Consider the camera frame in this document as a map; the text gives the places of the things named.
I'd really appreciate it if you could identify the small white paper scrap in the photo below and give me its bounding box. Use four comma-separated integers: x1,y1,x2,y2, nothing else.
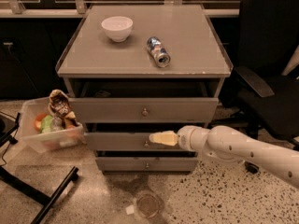
125,205,135,215

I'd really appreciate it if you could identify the grey drawer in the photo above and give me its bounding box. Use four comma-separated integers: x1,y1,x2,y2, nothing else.
70,98,218,123
85,133,182,151
96,157,198,172

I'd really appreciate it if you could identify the orange fruit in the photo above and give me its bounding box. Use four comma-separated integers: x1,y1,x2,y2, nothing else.
34,113,47,132

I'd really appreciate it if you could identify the grey top drawer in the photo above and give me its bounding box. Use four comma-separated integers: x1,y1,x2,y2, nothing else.
70,98,218,123

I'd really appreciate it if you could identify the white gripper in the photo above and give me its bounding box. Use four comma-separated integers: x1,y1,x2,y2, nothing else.
149,125,209,152

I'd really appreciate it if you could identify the black metal stand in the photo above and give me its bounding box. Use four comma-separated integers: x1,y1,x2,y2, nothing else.
0,112,78,224

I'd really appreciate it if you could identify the black office chair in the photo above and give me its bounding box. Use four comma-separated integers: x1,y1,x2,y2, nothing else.
211,0,299,175

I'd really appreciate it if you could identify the blue silver soda can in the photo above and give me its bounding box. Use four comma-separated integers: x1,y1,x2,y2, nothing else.
147,36,171,68

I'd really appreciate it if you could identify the grey bottom drawer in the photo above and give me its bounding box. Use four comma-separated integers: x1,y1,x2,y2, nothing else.
96,157,198,172

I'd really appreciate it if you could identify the green apple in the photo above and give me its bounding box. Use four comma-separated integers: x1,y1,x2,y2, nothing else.
40,115,52,133

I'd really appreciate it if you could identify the clear plastic bin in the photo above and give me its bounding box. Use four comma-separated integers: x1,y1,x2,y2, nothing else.
19,98,84,153

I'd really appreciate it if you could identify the brown chip bag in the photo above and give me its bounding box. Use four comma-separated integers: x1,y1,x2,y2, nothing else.
48,90,79,127

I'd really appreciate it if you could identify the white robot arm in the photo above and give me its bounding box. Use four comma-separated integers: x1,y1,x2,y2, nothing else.
149,125,299,188

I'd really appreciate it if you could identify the white ceramic bowl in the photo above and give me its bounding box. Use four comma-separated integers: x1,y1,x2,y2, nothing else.
101,16,133,42

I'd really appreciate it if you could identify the grey drawer cabinet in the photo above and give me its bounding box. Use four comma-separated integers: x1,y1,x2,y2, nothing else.
58,5,232,161

